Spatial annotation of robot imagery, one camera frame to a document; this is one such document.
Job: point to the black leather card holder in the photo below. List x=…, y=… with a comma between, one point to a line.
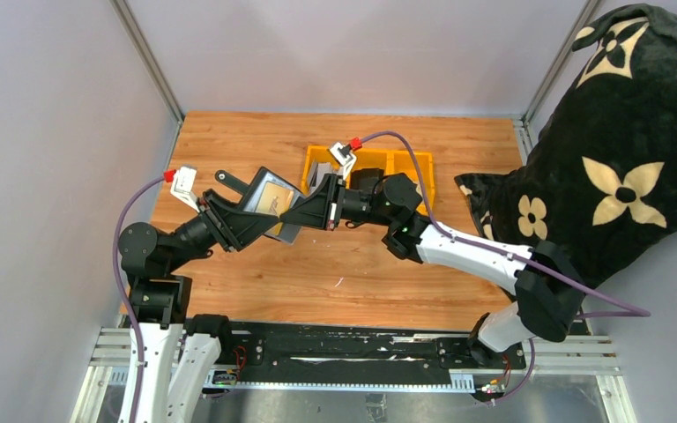
x=267, y=193

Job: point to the black cards in bin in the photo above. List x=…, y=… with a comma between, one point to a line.
x=366, y=179

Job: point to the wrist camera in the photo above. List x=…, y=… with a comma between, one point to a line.
x=345, y=158
x=182, y=187

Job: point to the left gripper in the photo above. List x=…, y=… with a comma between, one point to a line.
x=233, y=226

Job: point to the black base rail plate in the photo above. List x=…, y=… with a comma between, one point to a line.
x=343, y=356

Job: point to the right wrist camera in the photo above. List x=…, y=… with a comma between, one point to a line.
x=345, y=158

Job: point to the yellow three-compartment bin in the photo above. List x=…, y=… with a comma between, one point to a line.
x=391, y=161

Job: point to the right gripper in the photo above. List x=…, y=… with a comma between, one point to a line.
x=323, y=208

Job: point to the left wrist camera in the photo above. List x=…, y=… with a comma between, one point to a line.
x=182, y=187

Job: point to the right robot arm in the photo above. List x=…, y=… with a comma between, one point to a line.
x=543, y=306

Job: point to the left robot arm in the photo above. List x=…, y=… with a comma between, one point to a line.
x=171, y=354

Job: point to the black floral blanket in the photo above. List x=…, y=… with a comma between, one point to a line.
x=601, y=182

